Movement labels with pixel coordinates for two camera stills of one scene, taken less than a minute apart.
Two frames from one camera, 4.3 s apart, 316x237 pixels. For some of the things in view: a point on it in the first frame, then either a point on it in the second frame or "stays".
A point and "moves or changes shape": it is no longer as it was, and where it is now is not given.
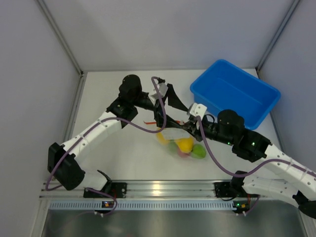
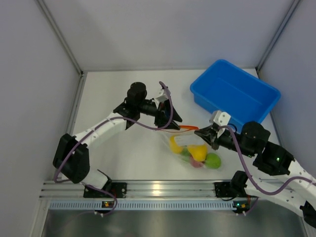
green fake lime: (198, 151) to (213, 161)
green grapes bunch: (172, 147) to (185, 154)
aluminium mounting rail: (56, 189) stays
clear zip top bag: (178, 138) moves or changes shape
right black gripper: (195, 129) to (205, 133)
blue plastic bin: (225, 86) stays
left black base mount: (117, 190) stays
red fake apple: (183, 154) to (195, 163)
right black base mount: (222, 189) stays
